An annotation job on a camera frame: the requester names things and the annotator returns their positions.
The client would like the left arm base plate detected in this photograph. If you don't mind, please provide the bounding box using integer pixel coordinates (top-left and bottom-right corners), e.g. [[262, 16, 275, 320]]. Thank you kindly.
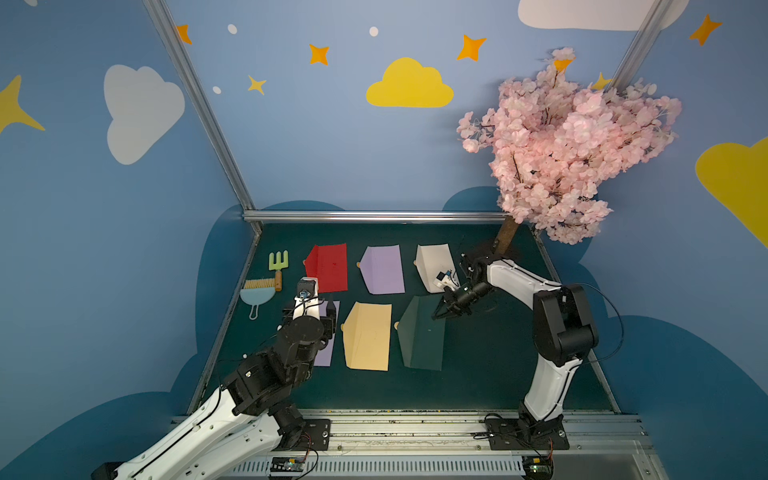
[[278, 419, 332, 452]]

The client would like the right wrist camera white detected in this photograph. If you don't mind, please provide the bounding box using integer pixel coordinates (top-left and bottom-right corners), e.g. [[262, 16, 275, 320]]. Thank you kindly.
[[434, 270, 460, 291]]

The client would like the lilac envelope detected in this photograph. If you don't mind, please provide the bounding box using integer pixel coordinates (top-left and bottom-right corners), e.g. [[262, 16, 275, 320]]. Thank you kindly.
[[358, 245, 405, 295], [314, 301, 335, 367]]

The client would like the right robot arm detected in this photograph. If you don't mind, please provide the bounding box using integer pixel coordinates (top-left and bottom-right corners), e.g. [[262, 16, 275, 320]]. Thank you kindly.
[[432, 255, 599, 449]]

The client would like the blue toy brush dustpan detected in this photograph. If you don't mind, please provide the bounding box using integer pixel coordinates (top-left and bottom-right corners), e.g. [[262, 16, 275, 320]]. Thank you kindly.
[[239, 278, 276, 321]]

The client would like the tan kraft envelope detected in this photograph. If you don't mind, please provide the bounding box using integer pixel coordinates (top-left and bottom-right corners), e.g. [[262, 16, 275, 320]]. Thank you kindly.
[[341, 302, 392, 371]]

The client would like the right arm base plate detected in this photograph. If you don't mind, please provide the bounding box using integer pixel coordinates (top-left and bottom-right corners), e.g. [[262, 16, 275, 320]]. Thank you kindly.
[[484, 416, 570, 452]]

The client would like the dark green envelope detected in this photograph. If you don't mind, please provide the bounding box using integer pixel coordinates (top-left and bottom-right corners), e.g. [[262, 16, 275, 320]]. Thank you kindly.
[[395, 294, 445, 371]]

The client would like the aluminium front rail base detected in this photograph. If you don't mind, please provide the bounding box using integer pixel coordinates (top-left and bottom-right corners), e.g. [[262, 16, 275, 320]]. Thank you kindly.
[[213, 410, 668, 479]]

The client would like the left controller board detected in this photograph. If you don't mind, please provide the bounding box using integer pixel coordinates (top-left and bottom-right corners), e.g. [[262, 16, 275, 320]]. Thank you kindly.
[[269, 456, 306, 477]]

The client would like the green toy rake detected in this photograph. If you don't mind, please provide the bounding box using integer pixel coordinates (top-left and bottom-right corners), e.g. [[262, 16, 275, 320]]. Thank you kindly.
[[268, 250, 289, 292]]

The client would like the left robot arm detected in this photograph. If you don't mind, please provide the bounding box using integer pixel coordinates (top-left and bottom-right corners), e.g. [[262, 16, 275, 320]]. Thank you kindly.
[[91, 299, 337, 479]]

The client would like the aluminium rail back frame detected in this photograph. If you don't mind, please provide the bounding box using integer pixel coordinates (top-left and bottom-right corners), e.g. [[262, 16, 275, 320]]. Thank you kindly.
[[242, 210, 505, 224]]

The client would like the pink blossom artificial tree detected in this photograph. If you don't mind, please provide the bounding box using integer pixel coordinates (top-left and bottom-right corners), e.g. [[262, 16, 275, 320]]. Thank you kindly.
[[457, 47, 682, 245]]

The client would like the controller board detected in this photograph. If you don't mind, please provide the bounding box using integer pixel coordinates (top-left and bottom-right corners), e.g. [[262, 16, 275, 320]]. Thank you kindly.
[[522, 456, 554, 480], [269, 456, 306, 477]]

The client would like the right controller board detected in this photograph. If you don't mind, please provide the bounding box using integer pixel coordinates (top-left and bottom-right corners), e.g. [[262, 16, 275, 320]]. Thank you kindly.
[[522, 456, 554, 480]]

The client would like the red envelope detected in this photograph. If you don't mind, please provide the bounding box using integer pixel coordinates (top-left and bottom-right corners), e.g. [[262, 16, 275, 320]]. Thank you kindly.
[[303, 244, 348, 293]]

